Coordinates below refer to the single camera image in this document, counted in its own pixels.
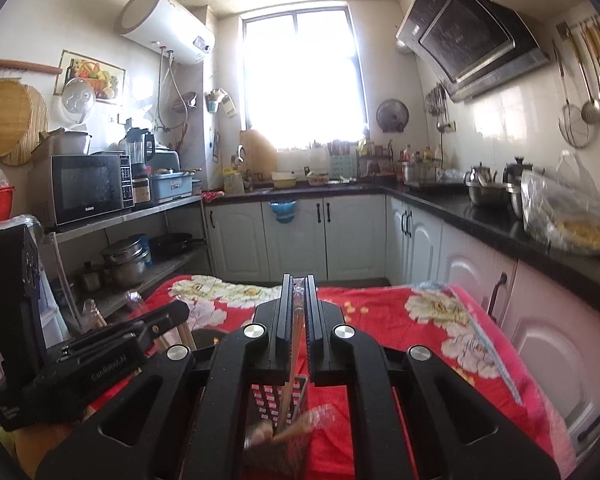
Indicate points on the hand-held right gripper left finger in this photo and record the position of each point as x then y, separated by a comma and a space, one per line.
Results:
286, 320

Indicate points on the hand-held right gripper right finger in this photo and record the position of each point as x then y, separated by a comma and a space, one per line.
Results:
312, 320

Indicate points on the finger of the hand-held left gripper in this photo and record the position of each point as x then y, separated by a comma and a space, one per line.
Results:
165, 315

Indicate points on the dark grey utensil holder basket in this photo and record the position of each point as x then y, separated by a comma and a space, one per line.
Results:
267, 405

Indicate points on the stacked steel pots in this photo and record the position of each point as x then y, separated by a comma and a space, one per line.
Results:
125, 270

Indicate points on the red floral tablecloth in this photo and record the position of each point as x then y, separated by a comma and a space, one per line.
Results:
380, 315

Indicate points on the black wok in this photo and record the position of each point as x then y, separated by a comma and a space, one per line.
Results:
172, 245

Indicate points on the metal shelf rack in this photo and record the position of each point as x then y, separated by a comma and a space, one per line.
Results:
130, 212

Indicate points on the blue hanging bag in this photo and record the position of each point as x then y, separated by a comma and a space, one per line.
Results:
282, 210

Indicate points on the blue-grey plastic crate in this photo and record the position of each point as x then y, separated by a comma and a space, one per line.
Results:
170, 187

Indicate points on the yellow plastic basin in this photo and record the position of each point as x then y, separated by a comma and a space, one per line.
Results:
283, 180

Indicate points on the yellow detergent bottle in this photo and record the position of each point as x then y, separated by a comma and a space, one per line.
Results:
233, 182

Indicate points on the microwave oven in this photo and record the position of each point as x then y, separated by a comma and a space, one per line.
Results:
85, 187

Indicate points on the light blue knife block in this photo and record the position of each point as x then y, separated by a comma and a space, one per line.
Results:
342, 165

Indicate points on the blender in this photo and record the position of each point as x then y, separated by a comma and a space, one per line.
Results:
139, 147

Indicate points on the wooden cutting board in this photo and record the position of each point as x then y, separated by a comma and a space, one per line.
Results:
257, 152

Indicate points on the steel faucet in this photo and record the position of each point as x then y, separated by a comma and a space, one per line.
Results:
239, 155

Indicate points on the condiment rack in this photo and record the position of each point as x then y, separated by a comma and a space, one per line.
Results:
375, 160

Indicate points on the black kitchen countertop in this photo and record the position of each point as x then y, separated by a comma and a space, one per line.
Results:
470, 220

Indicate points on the steel pot with lid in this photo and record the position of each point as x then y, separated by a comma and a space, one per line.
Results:
480, 185

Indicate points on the round bamboo tray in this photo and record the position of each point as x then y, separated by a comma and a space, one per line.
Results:
2, 117
39, 130

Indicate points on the kitchen window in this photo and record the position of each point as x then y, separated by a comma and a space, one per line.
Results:
300, 80

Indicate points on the small hanging kitchen tools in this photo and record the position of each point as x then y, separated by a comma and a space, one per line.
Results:
437, 105

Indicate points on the steel kettle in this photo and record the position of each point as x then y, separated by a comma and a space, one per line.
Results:
517, 172

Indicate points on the clear plastic food bag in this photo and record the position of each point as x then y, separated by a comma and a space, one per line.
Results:
570, 210

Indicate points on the wooden rolling pin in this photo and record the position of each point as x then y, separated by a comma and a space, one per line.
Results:
25, 65

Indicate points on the white water heater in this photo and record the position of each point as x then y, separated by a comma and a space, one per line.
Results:
165, 25

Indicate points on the black range hood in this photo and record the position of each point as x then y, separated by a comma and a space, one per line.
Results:
460, 35

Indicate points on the small steel ladle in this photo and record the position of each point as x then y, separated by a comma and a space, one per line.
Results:
591, 112

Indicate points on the wall-hung strainer basket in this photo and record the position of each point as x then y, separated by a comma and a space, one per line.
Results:
184, 104

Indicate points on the white wall caddy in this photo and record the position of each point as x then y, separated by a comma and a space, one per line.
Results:
215, 102

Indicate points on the small round wall fan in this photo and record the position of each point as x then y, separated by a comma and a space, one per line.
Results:
392, 115

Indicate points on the fruit wall poster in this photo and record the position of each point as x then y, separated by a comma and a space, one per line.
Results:
102, 70

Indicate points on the utensil hanging rail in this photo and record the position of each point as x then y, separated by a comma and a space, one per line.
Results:
562, 27

